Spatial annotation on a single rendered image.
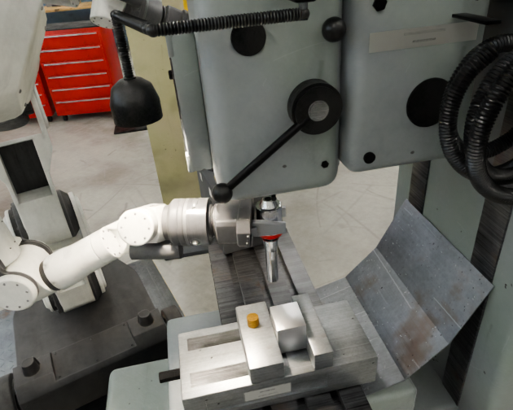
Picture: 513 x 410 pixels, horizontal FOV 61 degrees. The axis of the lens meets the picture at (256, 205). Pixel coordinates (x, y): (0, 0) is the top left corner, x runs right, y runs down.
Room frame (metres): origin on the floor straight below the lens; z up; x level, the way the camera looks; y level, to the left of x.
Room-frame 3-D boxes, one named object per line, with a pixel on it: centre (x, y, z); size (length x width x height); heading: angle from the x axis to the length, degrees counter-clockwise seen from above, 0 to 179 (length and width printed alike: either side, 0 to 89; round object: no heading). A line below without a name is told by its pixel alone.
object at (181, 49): (0.65, 0.09, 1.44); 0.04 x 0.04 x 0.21; 9
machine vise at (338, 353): (0.56, -0.01, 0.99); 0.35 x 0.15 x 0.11; 99
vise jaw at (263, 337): (0.55, 0.02, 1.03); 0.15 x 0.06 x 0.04; 9
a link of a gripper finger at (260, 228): (0.64, -0.02, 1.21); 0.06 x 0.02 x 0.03; 85
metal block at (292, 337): (0.56, -0.04, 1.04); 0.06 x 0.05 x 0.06; 9
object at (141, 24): (0.55, 0.12, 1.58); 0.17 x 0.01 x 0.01; 26
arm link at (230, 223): (0.67, 0.07, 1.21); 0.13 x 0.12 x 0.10; 175
